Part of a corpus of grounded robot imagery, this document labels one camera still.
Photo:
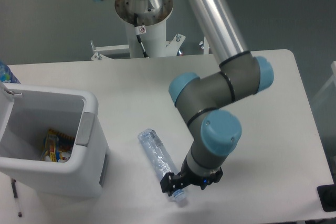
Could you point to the black table clamp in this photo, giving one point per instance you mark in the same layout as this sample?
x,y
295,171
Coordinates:
x,y
327,197

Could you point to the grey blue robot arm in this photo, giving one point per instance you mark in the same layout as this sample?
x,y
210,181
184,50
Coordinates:
x,y
200,101

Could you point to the crushed clear plastic bottle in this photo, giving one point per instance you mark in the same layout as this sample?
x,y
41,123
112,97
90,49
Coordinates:
x,y
156,153

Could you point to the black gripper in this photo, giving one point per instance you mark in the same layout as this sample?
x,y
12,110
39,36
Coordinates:
x,y
171,182

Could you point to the blue water bottle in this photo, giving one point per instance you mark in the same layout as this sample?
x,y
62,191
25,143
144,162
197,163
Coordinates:
x,y
6,74

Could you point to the colourful snack wrapper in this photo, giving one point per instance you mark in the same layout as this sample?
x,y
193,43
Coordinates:
x,y
57,147

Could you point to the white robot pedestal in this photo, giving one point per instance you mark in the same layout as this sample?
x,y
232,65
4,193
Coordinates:
x,y
145,25

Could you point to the white plastic trash can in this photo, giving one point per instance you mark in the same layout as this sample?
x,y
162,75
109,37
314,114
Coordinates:
x,y
27,113

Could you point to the black pen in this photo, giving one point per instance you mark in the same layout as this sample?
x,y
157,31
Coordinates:
x,y
16,200

